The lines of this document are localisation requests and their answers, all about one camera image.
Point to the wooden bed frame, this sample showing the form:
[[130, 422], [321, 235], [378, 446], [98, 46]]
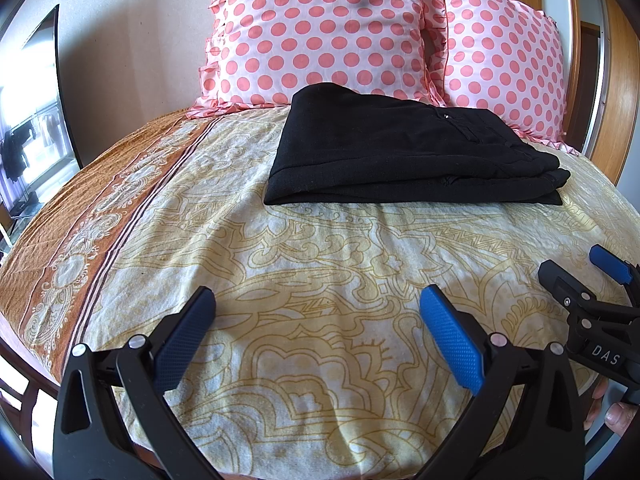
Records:
[[20, 385]]

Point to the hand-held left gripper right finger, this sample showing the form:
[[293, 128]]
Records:
[[452, 340]]

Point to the black pants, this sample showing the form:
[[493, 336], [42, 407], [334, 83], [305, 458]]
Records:
[[390, 150]]

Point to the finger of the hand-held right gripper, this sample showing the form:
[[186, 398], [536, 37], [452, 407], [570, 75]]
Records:
[[562, 282], [612, 265]]

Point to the cream and orange patterned bedsheet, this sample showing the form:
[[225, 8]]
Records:
[[300, 260]]

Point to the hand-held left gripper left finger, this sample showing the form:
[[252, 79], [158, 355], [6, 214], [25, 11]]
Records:
[[182, 340]]

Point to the small pink polka-dot pillow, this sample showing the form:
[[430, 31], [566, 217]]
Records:
[[505, 60]]

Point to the window with dark frame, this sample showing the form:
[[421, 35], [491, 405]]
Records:
[[30, 135]]

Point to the person's right hand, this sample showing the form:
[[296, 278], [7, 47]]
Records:
[[617, 417]]

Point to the large pink polka-dot pillow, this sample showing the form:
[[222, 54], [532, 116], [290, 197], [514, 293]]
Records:
[[310, 35]]

